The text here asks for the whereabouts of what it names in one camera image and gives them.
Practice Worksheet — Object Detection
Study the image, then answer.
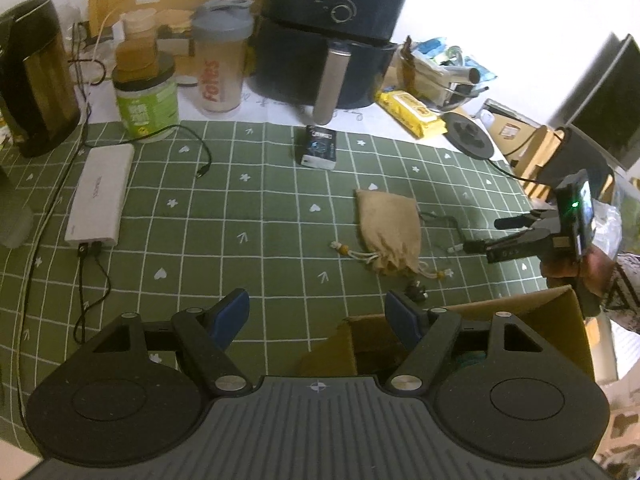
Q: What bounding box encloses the grey looped cable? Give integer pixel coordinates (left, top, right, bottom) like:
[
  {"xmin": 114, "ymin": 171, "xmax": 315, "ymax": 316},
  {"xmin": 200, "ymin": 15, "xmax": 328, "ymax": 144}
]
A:
[{"xmin": 418, "ymin": 211, "xmax": 468, "ymax": 254}]

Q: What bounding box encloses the tan drawstring pouch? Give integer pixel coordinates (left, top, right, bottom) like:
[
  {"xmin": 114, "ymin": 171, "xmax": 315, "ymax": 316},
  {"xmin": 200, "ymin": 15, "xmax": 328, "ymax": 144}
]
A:
[{"xmin": 330, "ymin": 190, "xmax": 454, "ymax": 281}]

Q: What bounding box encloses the blue mesh bath loofah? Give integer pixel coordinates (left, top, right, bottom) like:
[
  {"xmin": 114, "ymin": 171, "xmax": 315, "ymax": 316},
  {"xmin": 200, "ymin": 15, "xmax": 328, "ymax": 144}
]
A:
[{"xmin": 457, "ymin": 350, "xmax": 487, "ymax": 368}]

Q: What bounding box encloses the person's right hand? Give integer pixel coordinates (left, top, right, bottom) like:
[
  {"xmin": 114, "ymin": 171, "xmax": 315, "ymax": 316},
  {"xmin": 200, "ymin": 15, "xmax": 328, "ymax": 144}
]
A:
[{"xmin": 540, "ymin": 246, "xmax": 616, "ymax": 298}]

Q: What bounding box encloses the open cardboard box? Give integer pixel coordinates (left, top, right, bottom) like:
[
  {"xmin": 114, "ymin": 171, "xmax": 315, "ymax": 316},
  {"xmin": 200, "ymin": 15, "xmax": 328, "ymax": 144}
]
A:
[{"xmin": 294, "ymin": 284, "xmax": 597, "ymax": 380}]

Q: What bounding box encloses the black garment on chair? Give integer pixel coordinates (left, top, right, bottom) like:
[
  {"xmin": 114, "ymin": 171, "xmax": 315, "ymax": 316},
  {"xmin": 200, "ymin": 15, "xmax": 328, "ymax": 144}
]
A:
[{"xmin": 536, "ymin": 127, "xmax": 613, "ymax": 200}]

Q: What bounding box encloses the wooden chair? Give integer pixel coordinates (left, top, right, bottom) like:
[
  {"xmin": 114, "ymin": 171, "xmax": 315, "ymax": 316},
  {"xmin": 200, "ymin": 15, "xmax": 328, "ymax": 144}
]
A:
[{"xmin": 506, "ymin": 126, "xmax": 565, "ymax": 200}]

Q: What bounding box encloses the black kettle base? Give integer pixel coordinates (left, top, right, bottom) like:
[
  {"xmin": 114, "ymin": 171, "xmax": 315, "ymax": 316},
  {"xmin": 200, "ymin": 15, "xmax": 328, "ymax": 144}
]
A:
[{"xmin": 440, "ymin": 112, "xmax": 495, "ymax": 160}]

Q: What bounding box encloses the green checkered tablecloth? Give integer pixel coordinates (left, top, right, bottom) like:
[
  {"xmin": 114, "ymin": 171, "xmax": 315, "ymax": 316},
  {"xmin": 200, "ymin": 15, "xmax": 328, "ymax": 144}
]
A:
[{"xmin": 1, "ymin": 122, "xmax": 544, "ymax": 451}]

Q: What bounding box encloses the white power bank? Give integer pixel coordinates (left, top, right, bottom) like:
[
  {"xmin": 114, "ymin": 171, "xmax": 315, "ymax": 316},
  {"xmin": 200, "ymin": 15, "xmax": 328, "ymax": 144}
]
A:
[{"xmin": 64, "ymin": 144, "xmax": 134, "ymax": 247}]

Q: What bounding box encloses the yellow wet wipes pack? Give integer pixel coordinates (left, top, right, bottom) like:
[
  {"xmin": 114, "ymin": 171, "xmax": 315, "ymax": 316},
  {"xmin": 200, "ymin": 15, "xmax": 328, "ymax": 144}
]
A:
[{"xmin": 375, "ymin": 90, "xmax": 447, "ymax": 140}]

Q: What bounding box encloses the black tissue packet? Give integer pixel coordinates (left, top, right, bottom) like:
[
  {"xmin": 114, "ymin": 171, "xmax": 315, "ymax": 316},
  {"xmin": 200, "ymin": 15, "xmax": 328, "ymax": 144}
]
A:
[{"xmin": 300, "ymin": 126, "xmax": 337, "ymax": 170}]

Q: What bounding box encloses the green label supplement jar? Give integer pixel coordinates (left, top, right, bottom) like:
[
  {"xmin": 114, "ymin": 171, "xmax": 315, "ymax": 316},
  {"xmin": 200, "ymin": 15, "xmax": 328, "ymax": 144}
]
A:
[{"xmin": 112, "ymin": 52, "xmax": 180, "ymax": 143}]

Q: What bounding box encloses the black electric kettle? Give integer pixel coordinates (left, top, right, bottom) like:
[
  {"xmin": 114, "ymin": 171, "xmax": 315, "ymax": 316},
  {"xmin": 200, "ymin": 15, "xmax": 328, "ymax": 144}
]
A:
[{"xmin": 1, "ymin": 0, "xmax": 81, "ymax": 158}]

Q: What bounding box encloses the black air fryer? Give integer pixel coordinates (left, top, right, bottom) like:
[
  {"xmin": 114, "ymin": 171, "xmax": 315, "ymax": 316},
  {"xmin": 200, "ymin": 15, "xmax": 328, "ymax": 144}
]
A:
[{"xmin": 254, "ymin": 0, "xmax": 406, "ymax": 125}]

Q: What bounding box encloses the grey lid shaker bottle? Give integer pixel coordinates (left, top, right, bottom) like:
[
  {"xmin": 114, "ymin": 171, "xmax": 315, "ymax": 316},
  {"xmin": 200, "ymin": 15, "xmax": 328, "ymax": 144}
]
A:
[{"xmin": 191, "ymin": 0, "xmax": 254, "ymax": 113}]

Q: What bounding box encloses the black usb cable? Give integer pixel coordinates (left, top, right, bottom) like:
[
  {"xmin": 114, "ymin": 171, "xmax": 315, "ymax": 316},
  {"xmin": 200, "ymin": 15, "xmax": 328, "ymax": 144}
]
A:
[{"xmin": 72, "ymin": 242, "xmax": 113, "ymax": 346}]

